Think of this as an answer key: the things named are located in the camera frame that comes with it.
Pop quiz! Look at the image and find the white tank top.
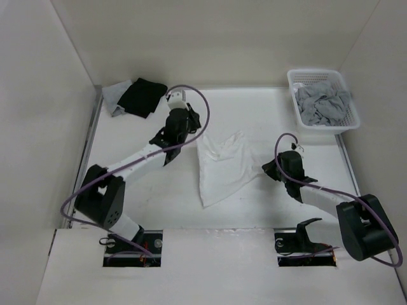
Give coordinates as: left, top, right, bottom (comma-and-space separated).
197, 131, 261, 208

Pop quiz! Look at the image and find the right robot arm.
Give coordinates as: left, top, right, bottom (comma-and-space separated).
261, 151, 399, 261

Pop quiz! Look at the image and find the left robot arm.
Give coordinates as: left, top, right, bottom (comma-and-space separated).
74, 102, 201, 254

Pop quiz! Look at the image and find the folded black tank top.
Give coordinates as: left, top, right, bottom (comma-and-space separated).
118, 78, 168, 119

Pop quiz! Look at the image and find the grey tank tops pile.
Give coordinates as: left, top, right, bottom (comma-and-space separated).
294, 81, 351, 126

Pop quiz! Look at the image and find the folded grey tank top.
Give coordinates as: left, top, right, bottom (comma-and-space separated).
102, 80, 132, 117

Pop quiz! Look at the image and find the white plastic laundry basket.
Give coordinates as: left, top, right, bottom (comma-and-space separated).
287, 69, 360, 136

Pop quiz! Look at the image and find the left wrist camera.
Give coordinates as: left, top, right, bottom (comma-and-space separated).
167, 89, 188, 110

